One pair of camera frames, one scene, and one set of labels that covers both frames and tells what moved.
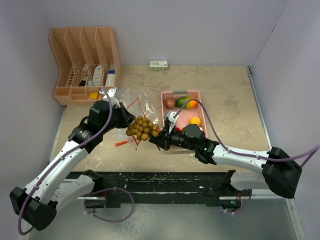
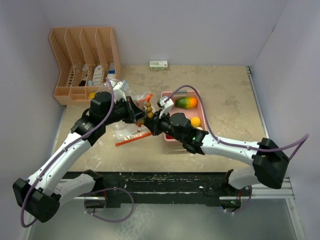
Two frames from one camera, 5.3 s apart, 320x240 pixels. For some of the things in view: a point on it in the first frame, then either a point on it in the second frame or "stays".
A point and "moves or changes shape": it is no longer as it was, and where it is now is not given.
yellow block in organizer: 94,95 stays
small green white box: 158,65 stays
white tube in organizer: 98,71 stays
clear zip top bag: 145,125 moves or changes shape
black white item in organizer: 84,69 stays
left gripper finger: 130,118 → 138,113
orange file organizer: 88,59 stays
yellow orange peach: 195,120 stays
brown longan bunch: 143,128 → 150,114
